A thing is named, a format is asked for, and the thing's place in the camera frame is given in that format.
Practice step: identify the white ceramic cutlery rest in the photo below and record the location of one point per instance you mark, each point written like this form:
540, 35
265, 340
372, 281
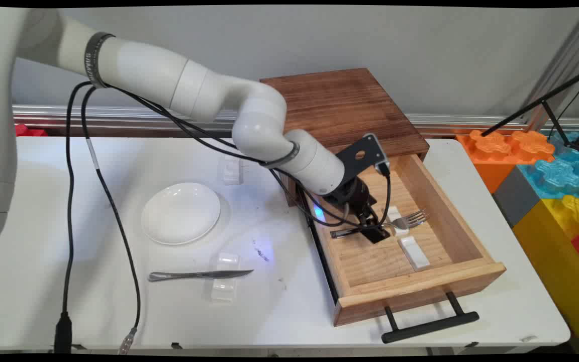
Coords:
397, 221
414, 253

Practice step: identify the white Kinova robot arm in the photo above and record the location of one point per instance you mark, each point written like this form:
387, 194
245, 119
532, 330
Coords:
143, 65

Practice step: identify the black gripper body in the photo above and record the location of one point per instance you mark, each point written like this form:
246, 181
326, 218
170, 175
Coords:
351, 195

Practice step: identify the silver metal knife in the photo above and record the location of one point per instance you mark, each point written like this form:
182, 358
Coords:
194, 275

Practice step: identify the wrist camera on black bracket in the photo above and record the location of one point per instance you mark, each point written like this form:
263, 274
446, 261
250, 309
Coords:
365, 153

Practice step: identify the grey foam block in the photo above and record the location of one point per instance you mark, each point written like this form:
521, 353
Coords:
515, 198

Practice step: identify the light wooden drawer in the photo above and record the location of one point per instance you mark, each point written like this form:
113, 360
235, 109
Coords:
385, 266

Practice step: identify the white round plate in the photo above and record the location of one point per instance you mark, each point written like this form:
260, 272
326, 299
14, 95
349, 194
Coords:
181, 213

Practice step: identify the silver metal fork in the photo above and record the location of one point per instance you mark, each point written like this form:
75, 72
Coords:
410, 219

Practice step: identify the orange foam block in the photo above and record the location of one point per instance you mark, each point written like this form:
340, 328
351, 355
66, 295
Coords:
495, 148

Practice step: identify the aluminium rail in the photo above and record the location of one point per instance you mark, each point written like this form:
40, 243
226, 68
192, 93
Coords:
118, 116

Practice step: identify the yellow foam block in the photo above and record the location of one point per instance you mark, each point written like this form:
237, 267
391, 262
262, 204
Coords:
556, 261

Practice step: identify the clear rest near wall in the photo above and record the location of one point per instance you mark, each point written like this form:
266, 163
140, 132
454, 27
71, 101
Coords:
231, 173

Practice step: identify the blue foam block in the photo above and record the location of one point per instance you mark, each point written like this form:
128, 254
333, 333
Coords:
556, 173

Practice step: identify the dark wooden cabinet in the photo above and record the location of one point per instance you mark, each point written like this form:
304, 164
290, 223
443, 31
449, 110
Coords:
340, 108

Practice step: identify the clear rest near knife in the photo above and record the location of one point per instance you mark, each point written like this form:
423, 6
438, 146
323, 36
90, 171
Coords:
224, 291

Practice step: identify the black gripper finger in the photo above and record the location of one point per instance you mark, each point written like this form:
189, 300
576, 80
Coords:
370, 213
376, 235

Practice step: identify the black tripod stand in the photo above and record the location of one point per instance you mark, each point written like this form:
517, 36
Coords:
536, 104

